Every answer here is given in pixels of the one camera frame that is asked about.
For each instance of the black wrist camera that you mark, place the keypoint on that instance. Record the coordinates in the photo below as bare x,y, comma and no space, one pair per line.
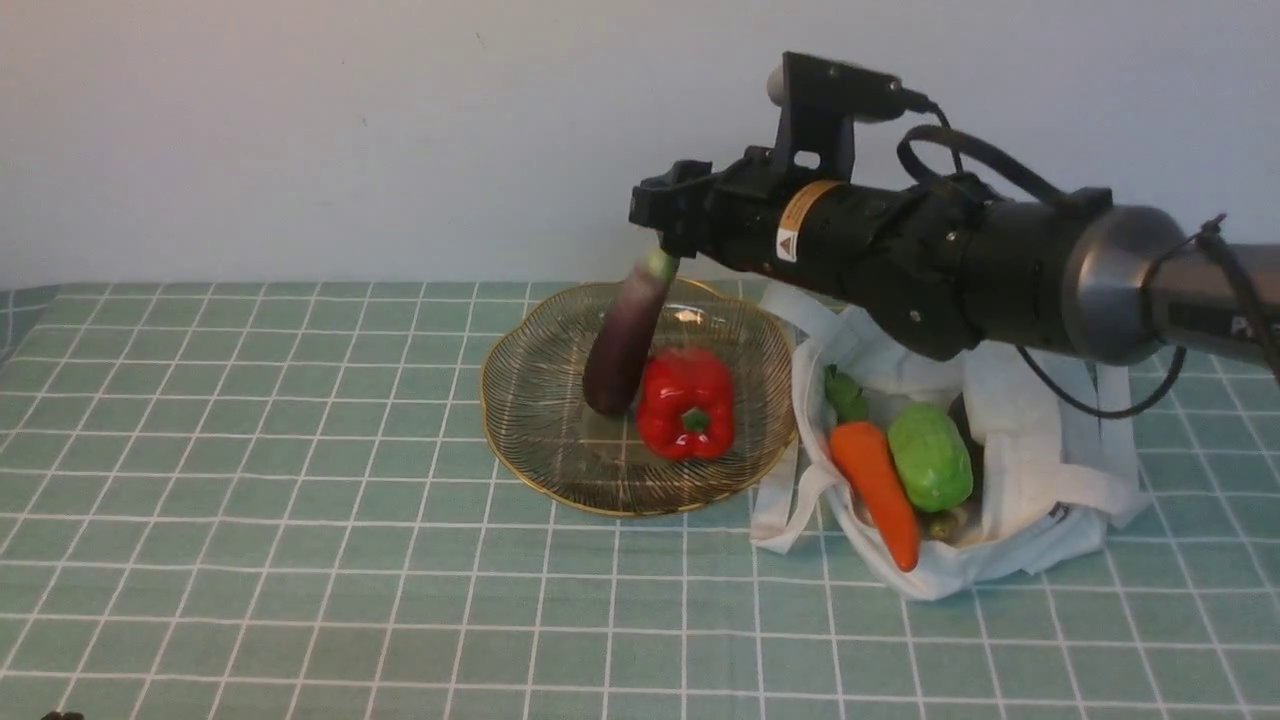
820,100

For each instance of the purple eggplant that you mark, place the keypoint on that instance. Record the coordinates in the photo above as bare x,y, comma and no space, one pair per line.
617,359

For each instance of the brown root vegetable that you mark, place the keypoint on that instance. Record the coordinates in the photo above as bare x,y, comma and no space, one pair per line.
947,526

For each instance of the green cabbage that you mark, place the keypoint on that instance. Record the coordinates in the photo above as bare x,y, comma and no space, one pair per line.
931,458

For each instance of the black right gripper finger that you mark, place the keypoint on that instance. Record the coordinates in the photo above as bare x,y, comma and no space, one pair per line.
671,213

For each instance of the red bell pepper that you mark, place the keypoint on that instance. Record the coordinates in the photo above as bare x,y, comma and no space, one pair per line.
685,411

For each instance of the green checkered tablecloth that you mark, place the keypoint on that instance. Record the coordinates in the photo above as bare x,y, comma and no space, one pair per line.
275,501

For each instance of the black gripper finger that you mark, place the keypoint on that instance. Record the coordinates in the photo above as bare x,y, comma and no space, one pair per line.
683,174

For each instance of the orange carrot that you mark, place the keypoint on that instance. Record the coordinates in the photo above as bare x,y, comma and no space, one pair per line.
861,451

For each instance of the gold rimmed glass bowl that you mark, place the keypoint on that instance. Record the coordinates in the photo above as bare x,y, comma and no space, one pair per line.
538,424

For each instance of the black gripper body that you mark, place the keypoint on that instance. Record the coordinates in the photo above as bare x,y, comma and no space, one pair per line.
884,251

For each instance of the white cloth bag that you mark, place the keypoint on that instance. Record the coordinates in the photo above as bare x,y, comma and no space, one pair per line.
1054,479

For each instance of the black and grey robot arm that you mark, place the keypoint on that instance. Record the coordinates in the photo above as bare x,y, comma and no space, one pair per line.
1104,282

